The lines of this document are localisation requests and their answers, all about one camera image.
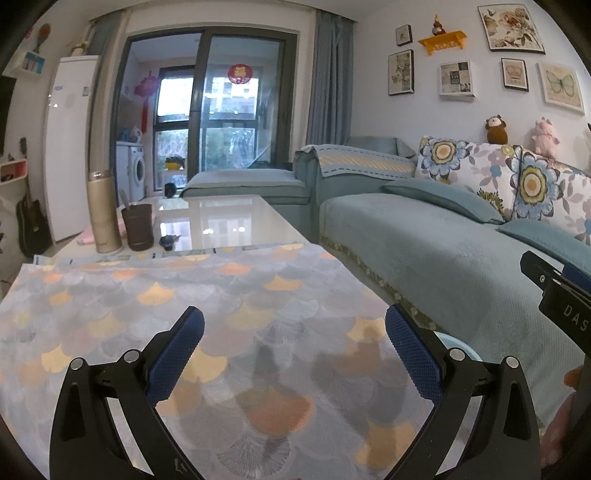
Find floral cushion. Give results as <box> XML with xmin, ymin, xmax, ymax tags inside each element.
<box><xmin>510</xmin><ymin>145</ymin><xmax>591</xmax><ymax>245</ymax></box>
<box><xmin>414</xmin><ymin>136</ymin><xmax>522</xmax><ymax>217</ymax></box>

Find grey blue curtain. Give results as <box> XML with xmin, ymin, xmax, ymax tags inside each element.
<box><xmin>305</xmin><ymin>10</ymin><xmax>356</xmax><ymax>148</ymax></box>
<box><xmin>88</xmin><ymin>11</ymin><xmax>126</xmax><ymax>171</ymax></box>

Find tall black picture frame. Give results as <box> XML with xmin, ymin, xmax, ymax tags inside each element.
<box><xmin>388</xmin><ymin>50</ymin><xmax>415</xmax><ymax>97</ymax></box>

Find pink pig plush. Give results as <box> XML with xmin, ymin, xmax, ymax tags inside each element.
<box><xmin>530</xmin><ymin>117</ymin><xmax>560</xmax><ymax>158</ymax></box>

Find gold thermos flask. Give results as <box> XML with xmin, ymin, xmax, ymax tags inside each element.
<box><xmin>87</xmin><ymin>170</ymin><xmax>123</xmax><ymax>254</ymax></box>

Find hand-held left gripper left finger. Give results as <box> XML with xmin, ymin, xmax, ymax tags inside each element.
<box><xmin>48</xmin><ymin>305</ymin><xmax>206</xmax><ymax>480</ymax></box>

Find white picture frame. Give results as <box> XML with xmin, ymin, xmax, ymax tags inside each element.
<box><xmin>438</xmin><ymin>61</ymin><xmax>475</xmax><ymax>97</ymax></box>

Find black television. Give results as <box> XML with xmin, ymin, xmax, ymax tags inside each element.
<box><xmin>0</xmin><ymin>76</ymin><xmax>17</xmax><ymax>155</ymax></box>

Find yellow wall shelf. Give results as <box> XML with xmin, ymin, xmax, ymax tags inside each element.
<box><xmin>418</xmin><ymin>30</ymin><xmax>467</xmax><ymax>56</ymax></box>

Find small brown picture frame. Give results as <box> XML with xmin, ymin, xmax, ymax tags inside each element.
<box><xmin>501</xmin><ymin>58</ymin><xmax>528</xmax><ymax>92</ymax></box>

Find black guitar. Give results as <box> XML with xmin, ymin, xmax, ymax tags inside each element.
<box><xmin>16</xmin><ymin>138</ymin><xmax>51</xmax><ymax>257</ymax></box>

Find brown monkey plush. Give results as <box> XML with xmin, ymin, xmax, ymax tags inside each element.
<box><xmin>485</xmin><ymin>115</ymin><xmax>509</xmax><ymax>145</ymax></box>

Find scale-patterned tablecloth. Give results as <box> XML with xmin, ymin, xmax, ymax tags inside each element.
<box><xmin>0</xmin><ymin>242</ymin><xmax>444</xmax><ymax>480</ymax></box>

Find light blue plastic basket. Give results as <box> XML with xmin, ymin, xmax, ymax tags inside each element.
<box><xmin>436</xmin><ymin>333</ymin><xmax>482</xmax><ymax>365</ymax></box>

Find teal cushion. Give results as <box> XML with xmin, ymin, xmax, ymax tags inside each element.
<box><xmin>496</xmin><ymin>219</ymin><xmax>591</xmax><ymax>266</ymax></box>
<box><xmin>382</xmin><ymin>178</ymin><xmax>506</xmax><ymax>225</ymax></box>

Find butterfly picture frame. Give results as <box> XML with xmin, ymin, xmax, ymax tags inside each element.
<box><xmin>537</xmin><ymin>62</ymin><xmax>587</xmax><ymax>116</ymax></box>

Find person's right hand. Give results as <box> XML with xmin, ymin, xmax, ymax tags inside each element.
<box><xmin>540</xmin><ymin>364</ymin><xmax>583</xmax><ymax>468</ymax></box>

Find flower painting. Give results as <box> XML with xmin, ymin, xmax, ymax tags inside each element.
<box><xmin>477</xmin><ymin>4</ymin><xmax>546</xmax><ymax>55</ymax></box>

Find glass balcony door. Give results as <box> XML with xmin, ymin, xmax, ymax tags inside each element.
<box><xmin>111</xmin><ymin>30</ymin><xmax>315</xmax><ymax>197</ymax></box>

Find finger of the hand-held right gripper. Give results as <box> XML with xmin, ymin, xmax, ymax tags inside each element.
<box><xmin>519</xmin><ymin>250</ymin><xmax>591</xmax><ymax>298</ymax></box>

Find pink cloth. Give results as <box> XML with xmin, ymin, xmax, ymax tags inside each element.
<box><xmin>78</xmin><ymin>217</ymin><xmax>127</xmax><ymax>245</ymax></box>

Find white washing machine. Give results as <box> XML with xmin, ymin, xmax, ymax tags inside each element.
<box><xmin>115</xmin><ymin>141</ymin><xmax>147</xmax><ymax>199</ymax></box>

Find white box shelf pink inside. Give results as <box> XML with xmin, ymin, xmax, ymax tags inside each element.
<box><xmin>0</xmin><ymin>158</ymin><xmax>28</xmax><ymax>185</ymax></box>

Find brown cup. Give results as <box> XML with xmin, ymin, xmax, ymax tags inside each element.
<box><xmin>121</xmin><ymin>203</ymin><xmax>155</xmax><ymax>251</ymax></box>

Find white refrigerator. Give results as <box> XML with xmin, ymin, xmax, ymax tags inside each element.
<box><xmin>43</xmin><ymin>55</ymin><xmax>102</xmax><ymax>243</ymax></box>

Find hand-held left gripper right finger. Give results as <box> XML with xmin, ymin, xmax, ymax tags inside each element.
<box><xmin>385</xmin><ymin>305</ymin><xmax>542</xmax><ymax>480</ymax></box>

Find teal sofa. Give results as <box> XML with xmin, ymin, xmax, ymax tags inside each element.
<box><xmin>180</xmin><ymin>136</ymin><xmax>591</xmax><ymax>432</ymax></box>

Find red hanging ornament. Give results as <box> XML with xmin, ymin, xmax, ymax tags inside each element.
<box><xmin>134</xmin><ymin>71</ymin><xmax>160</xmax><ymax>134</ymax></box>

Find white wall shelf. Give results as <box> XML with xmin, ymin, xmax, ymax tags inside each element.
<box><xmin>2</xmin><ymin>50</ymin><xmax>49</xmax><ymax>79</ymax></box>

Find yellow striped sofa cover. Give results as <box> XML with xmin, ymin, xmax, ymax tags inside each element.
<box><xmin>314</xmin><ymin>144</ymin><xmax>416</xmax><ymax>180</ymax></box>

